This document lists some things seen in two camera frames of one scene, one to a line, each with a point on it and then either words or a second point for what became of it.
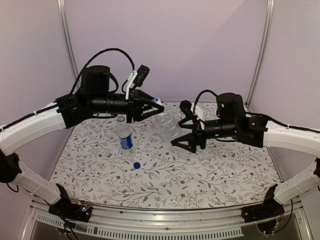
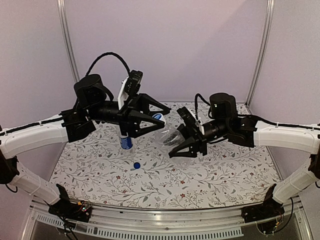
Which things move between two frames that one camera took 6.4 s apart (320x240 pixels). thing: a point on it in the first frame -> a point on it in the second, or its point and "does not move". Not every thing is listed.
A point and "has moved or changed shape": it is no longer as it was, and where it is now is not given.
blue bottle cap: [137, 165] does not move
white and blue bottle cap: [157, 101] has moved or changed shape
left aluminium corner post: [61, 6] does not move
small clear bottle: [168, 125] has moved or changed shape
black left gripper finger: [138, 115] -> [135, 129]
